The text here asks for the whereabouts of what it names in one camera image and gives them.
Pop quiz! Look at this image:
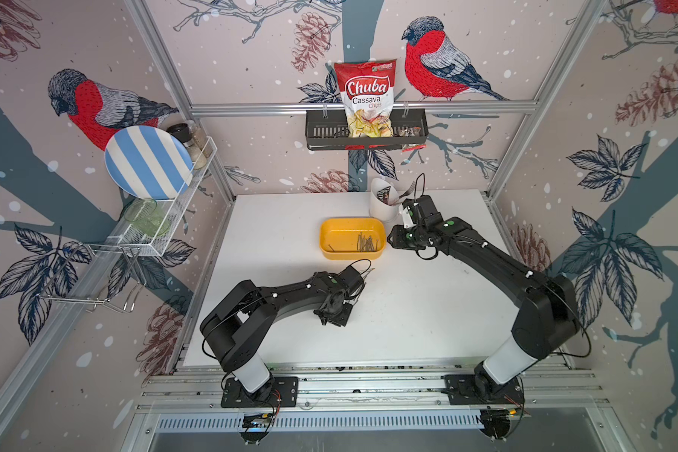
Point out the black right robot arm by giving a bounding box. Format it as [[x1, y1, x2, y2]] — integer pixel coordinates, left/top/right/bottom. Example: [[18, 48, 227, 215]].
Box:
[[387, 194, 592, 400]]

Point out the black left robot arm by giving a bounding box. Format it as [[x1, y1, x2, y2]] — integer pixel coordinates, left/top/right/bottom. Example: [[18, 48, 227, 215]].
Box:
[[200, 265, 365, 396]]

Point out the yellow plastic storage box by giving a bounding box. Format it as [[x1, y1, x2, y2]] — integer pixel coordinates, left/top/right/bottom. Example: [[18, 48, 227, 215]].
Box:
[[319, 218, 387, 260]]

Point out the white cutlery holder cup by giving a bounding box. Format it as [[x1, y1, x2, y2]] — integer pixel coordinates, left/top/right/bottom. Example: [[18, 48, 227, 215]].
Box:
[[369, 178, 399, 223]]

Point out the red Chuba chips bag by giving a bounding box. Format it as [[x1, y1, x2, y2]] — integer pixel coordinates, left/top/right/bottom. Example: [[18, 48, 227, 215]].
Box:
[[334, 60, 397, 139]]

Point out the green glass bowl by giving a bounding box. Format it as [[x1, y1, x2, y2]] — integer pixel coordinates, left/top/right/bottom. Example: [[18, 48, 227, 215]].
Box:
[[122, 199, 171, 237]]

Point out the dark lid spice jar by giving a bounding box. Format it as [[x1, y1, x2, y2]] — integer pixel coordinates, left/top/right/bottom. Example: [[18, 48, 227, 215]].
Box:
[[167, 122, 202, 165]]

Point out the blue white striped plate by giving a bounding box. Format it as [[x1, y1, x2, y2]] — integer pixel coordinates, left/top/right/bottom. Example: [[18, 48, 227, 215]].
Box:
[[105, 125, 194, 201]]

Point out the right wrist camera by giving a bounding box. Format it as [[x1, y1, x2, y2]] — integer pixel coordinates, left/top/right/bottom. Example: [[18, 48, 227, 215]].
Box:
[[400, 207, 416, 229]]

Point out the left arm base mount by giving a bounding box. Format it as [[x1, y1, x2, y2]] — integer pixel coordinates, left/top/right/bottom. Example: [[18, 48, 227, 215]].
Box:
[[220, 377, 299, 409]]

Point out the black wall basket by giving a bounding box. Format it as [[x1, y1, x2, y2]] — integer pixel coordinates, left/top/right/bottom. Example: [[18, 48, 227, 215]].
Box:
[[305, 109, 429, 151]]

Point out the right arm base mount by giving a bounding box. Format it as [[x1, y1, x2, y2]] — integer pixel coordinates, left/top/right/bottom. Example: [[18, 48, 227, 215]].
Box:
[[443, 374, 525, 406]]

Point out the clear wire dish rack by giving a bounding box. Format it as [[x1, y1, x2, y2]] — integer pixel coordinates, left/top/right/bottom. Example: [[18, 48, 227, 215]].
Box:
[[38, 137, 218, 314]]

